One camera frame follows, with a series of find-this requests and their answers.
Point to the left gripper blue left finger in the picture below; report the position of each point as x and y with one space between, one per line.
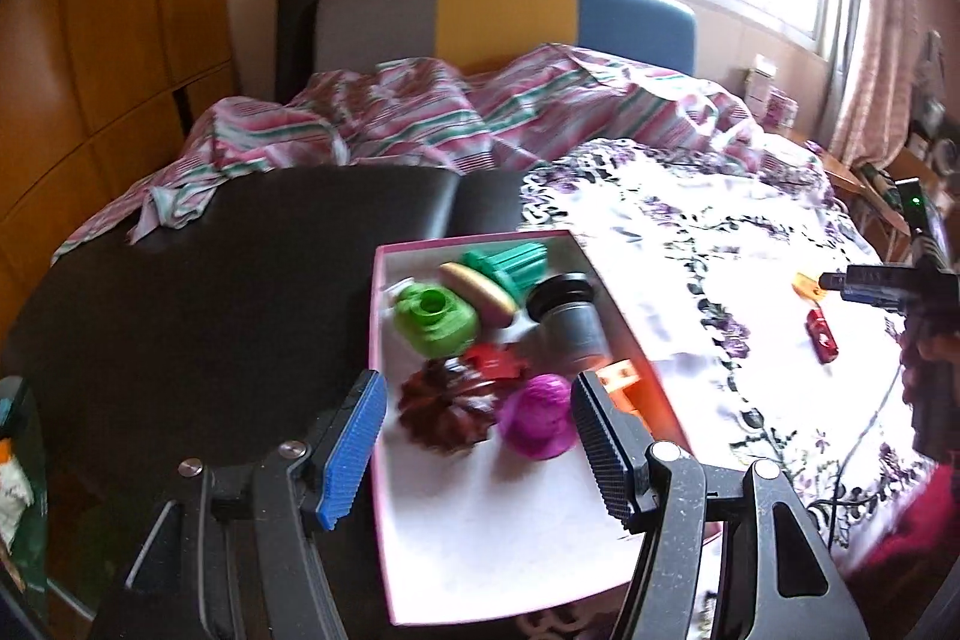
344 450

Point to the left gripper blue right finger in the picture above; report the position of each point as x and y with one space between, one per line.
615 444

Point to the orange linked cubes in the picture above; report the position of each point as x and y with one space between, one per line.
627 386

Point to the magenta perforated cone toy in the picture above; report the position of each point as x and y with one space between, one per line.
536 421

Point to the dark brown pumpkin ornament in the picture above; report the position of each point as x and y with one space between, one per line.
448 406

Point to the red metallic cylinder case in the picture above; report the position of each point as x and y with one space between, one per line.
822 338

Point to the orange plastic case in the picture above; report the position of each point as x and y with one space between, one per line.
808 288

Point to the black grey jar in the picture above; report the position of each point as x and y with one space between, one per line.
569 328

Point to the red puzzle piece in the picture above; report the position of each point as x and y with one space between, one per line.
499 363

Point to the green toy camera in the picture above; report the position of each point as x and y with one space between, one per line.
435 321

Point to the yellow perforated egg toy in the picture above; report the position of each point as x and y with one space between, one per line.
495 307

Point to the green plastic spool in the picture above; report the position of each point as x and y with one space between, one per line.
517 270

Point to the pink white shallow box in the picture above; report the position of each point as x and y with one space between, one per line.
515 523

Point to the white floral embroidered tablecloth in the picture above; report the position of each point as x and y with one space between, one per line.
841 431

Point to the white carton box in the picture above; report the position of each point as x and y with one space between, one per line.
758 85

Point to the pink striped bed sheet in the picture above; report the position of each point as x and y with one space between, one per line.
423 111

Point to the grey yellow blue headboard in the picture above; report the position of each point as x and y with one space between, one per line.
479 35

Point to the black yoga mat roll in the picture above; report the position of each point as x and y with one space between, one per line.
295 37

